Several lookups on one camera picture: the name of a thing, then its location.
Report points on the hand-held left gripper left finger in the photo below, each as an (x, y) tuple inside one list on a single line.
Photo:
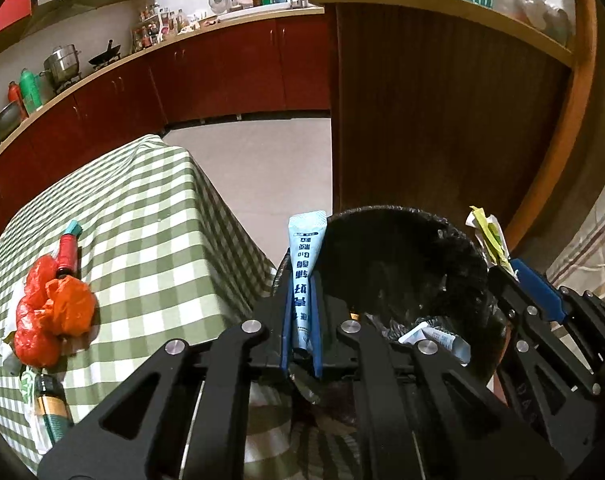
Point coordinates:
[(284, 360)]

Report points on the light blue toothpaste tube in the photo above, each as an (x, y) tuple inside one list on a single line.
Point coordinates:
[(307, 260)]

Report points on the small red brown bottle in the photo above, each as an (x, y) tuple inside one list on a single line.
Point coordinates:
[(67, 255)]

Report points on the striped cloth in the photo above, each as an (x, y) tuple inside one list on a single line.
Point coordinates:
[(587, 240)]

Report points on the wooden bar counter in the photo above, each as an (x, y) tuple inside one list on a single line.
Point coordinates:
[(432, 110)]

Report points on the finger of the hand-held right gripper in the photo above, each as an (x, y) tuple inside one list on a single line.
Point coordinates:
[(524, 330), (537, 285)]

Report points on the green checked tablecloth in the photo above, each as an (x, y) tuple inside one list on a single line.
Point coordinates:
[(157, 235)]

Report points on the yellow white wrapper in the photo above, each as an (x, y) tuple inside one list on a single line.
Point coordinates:
[(487, 235)]

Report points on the clear plastic bags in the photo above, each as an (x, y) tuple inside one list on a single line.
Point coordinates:
[(532, 7)]

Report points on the black wok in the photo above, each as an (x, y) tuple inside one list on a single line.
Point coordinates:
[(105, 54)]

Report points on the red plastic bag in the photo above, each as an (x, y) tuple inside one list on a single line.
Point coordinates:
[(57, 310)]

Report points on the steel stock pot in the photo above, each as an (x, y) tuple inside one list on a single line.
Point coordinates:
[(62, 62)]

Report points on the black trash bin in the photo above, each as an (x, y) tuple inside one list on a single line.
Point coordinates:
[(392, 260)]

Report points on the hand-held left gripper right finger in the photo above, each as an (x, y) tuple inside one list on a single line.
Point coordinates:
[(318, 360)]

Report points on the green glass bottle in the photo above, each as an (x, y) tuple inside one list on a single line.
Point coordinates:
[(52, 400)]

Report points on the crumpled white packet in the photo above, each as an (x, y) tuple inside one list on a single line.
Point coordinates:
[(432, 336)]

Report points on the red thermos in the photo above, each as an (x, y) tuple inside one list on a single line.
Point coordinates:
[(15, 95)]

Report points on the spice rack with jars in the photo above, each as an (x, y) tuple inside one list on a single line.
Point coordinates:
[(157, 27)]

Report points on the red kitchen cabinets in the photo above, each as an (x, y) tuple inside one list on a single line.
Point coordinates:
[(207, 80)]

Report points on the green thermos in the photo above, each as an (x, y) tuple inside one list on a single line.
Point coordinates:
[(31, 91)]

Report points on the grey pan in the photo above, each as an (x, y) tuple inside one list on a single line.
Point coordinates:
[(7, 120)]

